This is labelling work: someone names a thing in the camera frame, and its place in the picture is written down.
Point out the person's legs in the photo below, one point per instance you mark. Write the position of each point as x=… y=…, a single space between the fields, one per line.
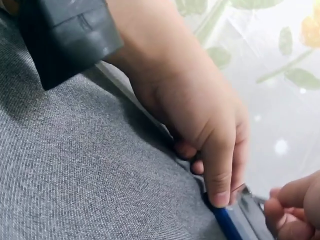
x=75 y=162

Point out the person's left hand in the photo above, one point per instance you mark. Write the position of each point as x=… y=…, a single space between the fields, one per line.
x=185 y=95

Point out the person's left thumb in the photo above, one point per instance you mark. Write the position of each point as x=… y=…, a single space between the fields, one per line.
x=217 y=172

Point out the person's right fingers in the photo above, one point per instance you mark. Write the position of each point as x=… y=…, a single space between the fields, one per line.
x=292 y=197

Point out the black wrist band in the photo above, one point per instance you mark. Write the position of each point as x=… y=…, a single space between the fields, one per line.
x=70 y=37

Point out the person's right hand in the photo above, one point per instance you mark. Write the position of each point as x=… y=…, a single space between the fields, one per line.
x=300 y=215

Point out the blue and silver long tool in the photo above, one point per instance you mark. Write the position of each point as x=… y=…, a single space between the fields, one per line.
x=240 y=220

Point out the person's left fingers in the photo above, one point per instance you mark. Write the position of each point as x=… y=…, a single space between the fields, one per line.
x=186 y=151

